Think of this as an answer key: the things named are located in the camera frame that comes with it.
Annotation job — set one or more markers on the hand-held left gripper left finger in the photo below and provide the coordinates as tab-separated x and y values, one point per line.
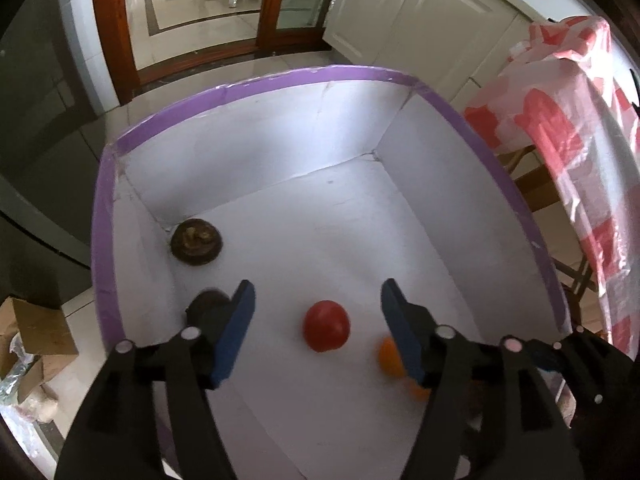
232	340

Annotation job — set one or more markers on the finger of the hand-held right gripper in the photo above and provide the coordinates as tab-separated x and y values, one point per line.
585	360

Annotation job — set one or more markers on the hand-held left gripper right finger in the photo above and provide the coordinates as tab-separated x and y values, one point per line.
402	340

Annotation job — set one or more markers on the orange mandarin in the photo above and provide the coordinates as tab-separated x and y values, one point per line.
390	360
417	392

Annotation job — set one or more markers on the dark brown water chestnut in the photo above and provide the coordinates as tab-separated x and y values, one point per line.
205	307

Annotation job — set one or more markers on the large red tomato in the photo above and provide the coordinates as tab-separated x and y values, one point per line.
326	326

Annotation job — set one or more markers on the brown mushroom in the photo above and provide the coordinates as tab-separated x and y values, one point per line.
195	242

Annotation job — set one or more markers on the white box with purple rim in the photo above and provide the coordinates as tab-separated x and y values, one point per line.
300	210

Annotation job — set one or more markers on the wooden chair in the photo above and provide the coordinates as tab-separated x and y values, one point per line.
537	185

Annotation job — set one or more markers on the brown cardboard box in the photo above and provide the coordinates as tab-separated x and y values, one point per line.
40	330

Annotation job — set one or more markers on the crumpled plastic wrap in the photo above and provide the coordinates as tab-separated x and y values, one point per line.
25	395

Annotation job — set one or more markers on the red white checkered tablecloth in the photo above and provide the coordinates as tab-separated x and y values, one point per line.
565	125

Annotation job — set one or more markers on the dark grey cabinet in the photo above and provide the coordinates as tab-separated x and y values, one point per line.
45	110

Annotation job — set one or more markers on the white kitchen cabinet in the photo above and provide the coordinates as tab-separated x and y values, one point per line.
425	15

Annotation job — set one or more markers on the wooden framed glass door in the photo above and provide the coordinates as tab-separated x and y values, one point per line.
117	25

